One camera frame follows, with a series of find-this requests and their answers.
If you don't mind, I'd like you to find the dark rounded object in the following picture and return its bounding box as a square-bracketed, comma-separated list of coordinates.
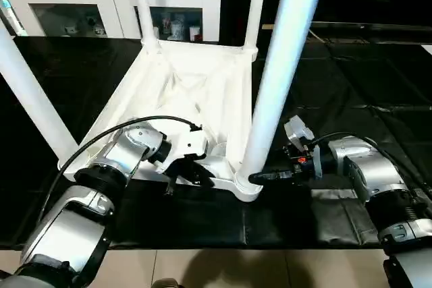
[151, 278, 184, 288]

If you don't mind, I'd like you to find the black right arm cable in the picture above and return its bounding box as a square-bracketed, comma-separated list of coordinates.
[306, 132, 432, 198]

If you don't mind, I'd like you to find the black work mat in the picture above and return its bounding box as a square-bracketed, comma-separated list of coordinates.
[0, 32, 432, 252]

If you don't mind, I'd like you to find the white plastic table top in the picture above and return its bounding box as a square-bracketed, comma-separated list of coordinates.
[57, 40, 264, 202]

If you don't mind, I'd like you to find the long black bar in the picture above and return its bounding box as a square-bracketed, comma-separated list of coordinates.
[309, 23, 432, 34]

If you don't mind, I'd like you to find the pale blue plastic sheet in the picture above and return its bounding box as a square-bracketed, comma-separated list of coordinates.
[0, 0, 26, 36]

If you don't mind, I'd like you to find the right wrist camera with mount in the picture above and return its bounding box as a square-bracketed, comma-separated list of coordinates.
[282, 115, 317, 161]

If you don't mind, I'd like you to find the white plastic table leg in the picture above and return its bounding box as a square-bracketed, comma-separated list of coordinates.
[242, 0, 270, 61]
[0, 22, 80, 167]
[128, 0, 163, 54]
[236, 0, 331, 185]

